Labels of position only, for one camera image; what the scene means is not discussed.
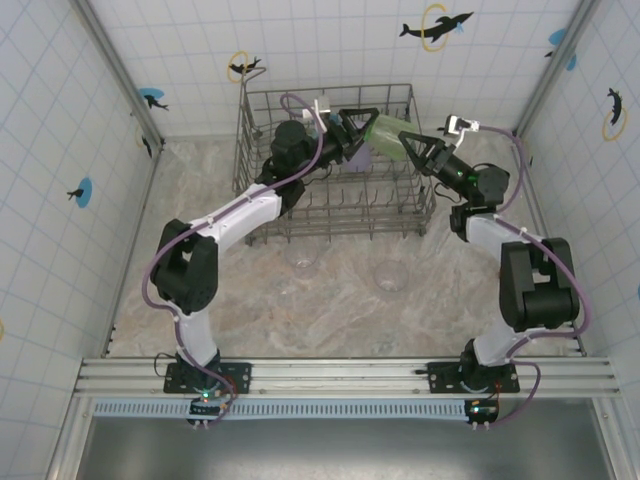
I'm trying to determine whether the purple plastic cup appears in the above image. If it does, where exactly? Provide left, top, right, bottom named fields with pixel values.
left=343, top=142, right=374, bottom=175

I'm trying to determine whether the green plastic cup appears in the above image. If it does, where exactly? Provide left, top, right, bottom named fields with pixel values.
left=366, top=114, right=417, bottom=162

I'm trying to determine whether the clear plastic cup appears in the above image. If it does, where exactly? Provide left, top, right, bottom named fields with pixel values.
left=373, top=259, right=410, bottom=294
left=283, top=243, right=320, bottom=281

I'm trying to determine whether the black shark blue circle sticker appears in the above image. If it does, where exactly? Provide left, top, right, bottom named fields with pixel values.
left=138, top=87, right=170, bottom=112

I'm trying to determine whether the black fish blue circle sticker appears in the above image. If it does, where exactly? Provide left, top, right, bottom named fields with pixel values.
left=66, top=177, right=95, bottom=208

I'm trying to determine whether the grey metal panel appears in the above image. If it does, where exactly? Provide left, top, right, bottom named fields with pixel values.
left=74, top=399, right=619, bottom=480

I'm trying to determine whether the grey wire dish rack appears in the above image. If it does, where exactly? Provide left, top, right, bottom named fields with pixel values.
left=232, top=67, right=437, bottom=247

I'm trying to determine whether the aluminium side rail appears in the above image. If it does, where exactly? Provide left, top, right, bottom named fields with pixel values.
left=510, top=134, right=589, bottom=359
left=99, top=139, right=169, bottom=359

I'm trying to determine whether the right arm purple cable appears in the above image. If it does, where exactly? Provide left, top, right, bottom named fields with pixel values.
left=474, top=124, right=594, bottom=429

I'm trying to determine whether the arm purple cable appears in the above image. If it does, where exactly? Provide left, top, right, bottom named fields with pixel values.
left=474, top=124, right=594, bottom=429
left=142, top=92, right=324, bottom=429

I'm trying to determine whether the black seal yellow ring sticker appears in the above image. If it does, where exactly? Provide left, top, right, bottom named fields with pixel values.
left=227, top=49, right=264, bottom=81

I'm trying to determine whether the black dolphin yellow ring sticker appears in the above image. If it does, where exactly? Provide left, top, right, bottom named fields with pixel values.
left=398, top=3, right=475, bottom=54

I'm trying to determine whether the aluminium corner post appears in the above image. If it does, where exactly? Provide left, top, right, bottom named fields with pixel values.
left=510, top=0, right=601, bottom=144
left=69, top=0, right=166, bottom=151

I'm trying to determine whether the black fish yellow ring sticker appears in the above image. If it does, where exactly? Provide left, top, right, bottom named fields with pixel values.
left=135, top=124, right=154, bottom=159

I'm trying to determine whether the black seahorse yellow ring sticker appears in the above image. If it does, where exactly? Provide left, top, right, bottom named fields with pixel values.
left=602, top=87, right=630, bottom=142

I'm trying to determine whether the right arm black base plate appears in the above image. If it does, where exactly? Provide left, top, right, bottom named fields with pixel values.
left=427, top=360, right=521, bottom=396

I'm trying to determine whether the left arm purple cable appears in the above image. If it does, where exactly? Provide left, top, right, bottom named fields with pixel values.
left=142, top=92, right=324, bottom=429

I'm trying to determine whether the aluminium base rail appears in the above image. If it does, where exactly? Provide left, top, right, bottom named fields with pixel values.
left=73, top=355, right=621, bottom=400

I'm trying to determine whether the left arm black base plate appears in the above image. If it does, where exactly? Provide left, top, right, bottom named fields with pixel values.
left=163, top=360, right=253, bottom=396

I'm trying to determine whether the slotted cable duct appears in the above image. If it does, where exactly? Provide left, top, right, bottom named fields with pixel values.
left=92, top=398, right=501, bottom=420

